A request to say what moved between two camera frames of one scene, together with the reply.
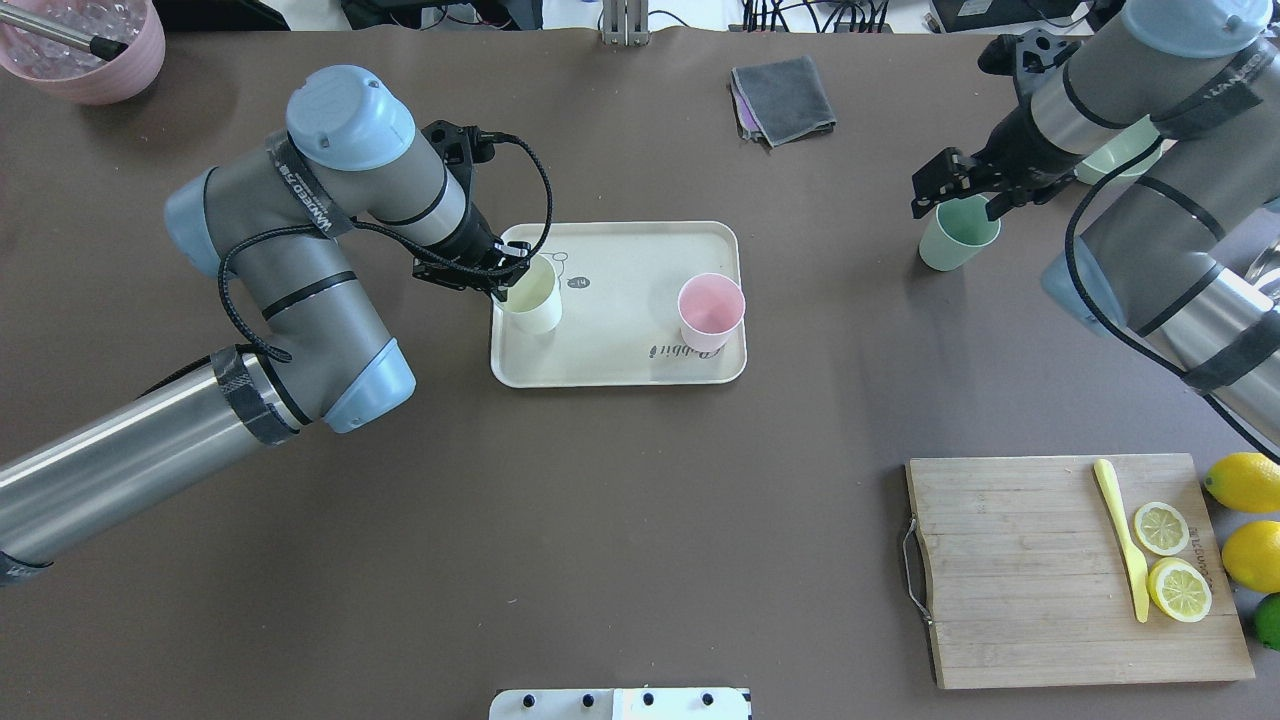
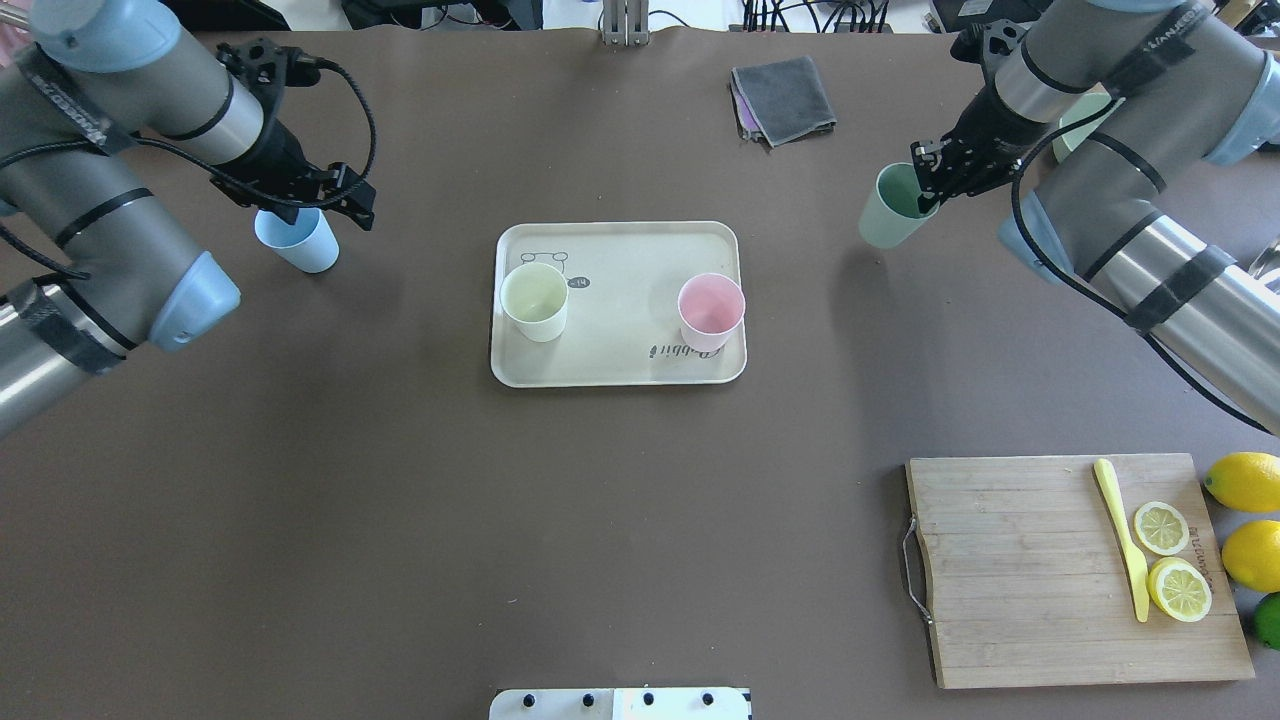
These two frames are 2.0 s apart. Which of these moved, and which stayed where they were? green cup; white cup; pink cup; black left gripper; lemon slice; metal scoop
Moved: green cup; black left gripper
Stayed: metal scoop; white cup; pink cup; lemon slice
